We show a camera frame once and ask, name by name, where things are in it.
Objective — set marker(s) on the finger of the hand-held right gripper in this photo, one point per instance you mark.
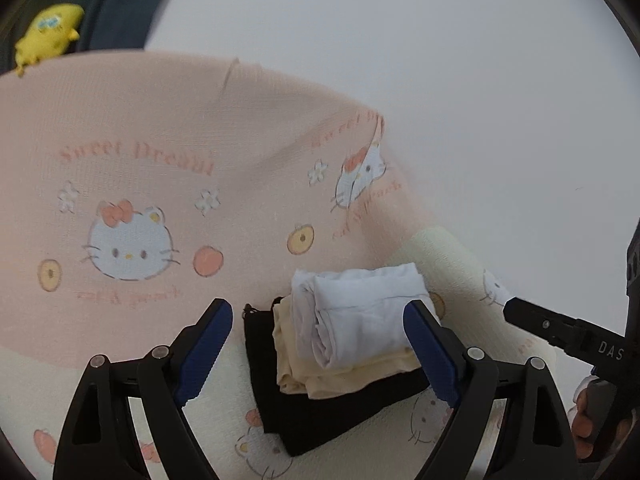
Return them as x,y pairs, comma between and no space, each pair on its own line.
535,317

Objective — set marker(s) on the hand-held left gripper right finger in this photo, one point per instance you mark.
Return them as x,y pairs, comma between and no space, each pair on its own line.
431,355

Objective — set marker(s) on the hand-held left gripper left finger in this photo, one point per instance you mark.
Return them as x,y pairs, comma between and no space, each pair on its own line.
200,355

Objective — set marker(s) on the white t-shirt with navy trim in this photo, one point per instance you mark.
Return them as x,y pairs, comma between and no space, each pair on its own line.
355,310

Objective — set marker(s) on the person's right hand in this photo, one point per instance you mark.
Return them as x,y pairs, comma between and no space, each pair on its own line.
581,417

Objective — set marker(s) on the cream ruffled folded garment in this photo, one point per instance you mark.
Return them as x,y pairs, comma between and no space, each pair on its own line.
330,377

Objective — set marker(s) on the black folded garment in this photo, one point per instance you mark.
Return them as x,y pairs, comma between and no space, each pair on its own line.
310,420

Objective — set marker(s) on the pink cat printed blanket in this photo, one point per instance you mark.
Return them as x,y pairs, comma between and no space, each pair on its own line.
200,135

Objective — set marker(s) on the yellow plush toy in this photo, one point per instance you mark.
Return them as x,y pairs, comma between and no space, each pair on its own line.
47,35

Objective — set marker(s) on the dark curtain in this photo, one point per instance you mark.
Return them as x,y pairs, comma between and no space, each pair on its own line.
120,5

